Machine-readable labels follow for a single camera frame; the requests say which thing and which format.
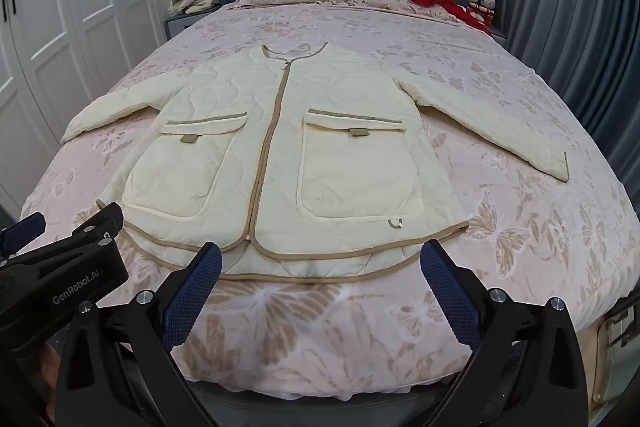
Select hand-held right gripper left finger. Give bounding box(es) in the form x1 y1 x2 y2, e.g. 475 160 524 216
52 241 224 427

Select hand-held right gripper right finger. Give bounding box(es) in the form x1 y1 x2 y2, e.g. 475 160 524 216
419 239 588 427

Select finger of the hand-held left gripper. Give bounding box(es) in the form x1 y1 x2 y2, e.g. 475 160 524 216
0 213 47 259
71 202 125 246

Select cream quilted jacket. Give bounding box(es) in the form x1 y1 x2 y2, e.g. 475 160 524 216
61 42 572 284

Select white wardrobe doors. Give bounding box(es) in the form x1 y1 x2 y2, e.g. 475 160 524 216
0 0 183 218

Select blue nightstand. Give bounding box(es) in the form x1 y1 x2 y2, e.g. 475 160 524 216
165 4 223 40
487 24 509 52

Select pink butterfly printed blanket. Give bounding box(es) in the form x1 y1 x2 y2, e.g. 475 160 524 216
20 2 640 395

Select grey blue curtain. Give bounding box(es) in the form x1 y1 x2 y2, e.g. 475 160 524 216
500 0 640 188

